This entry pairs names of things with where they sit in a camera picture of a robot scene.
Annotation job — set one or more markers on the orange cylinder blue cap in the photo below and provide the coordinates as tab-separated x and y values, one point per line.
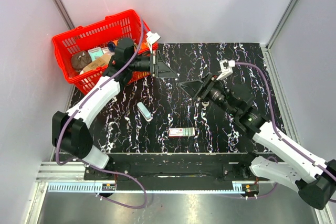
112	45

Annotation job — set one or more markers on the teal small box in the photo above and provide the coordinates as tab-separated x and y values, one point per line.
95	53

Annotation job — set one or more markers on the brown round bun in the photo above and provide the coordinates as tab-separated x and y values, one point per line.
80	60

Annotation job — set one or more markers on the red plastic shopping basket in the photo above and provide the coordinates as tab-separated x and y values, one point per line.
112	28

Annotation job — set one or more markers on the brown cardboard package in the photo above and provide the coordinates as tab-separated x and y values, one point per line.
100	62

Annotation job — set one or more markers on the orange small packet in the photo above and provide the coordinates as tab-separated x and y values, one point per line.
144	46

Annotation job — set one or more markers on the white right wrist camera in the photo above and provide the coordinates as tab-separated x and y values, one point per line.
226	68

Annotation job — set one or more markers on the red staple box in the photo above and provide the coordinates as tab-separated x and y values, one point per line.
181	132

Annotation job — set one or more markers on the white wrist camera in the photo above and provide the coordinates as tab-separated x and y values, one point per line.
226	68
151	39

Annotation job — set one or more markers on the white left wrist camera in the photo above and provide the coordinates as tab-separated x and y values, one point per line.
151	39

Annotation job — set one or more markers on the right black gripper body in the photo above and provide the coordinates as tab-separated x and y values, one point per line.
209	82

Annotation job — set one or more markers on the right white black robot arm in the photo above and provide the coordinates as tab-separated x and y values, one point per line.
313	178

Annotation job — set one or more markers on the light blue small stapler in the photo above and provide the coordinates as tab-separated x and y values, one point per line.
144	111

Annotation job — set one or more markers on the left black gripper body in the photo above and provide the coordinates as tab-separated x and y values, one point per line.
153	57

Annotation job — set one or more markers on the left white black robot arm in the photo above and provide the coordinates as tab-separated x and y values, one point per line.
70	130

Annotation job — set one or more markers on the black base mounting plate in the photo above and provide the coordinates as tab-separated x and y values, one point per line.
182	172

